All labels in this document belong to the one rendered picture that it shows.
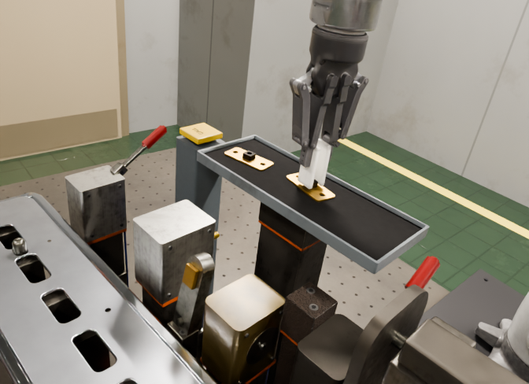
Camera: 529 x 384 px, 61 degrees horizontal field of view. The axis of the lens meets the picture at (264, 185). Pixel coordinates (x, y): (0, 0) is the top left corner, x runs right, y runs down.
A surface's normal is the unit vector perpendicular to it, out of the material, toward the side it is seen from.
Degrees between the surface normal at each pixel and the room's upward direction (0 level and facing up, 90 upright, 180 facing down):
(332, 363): 0
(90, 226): 90
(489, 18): 90
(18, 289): 0
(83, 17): 90
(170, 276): 90
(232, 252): 0
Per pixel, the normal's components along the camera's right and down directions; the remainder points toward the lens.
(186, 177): -0.71, 0.28
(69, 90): 0.65, 0.44
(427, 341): 0.11, -0.86
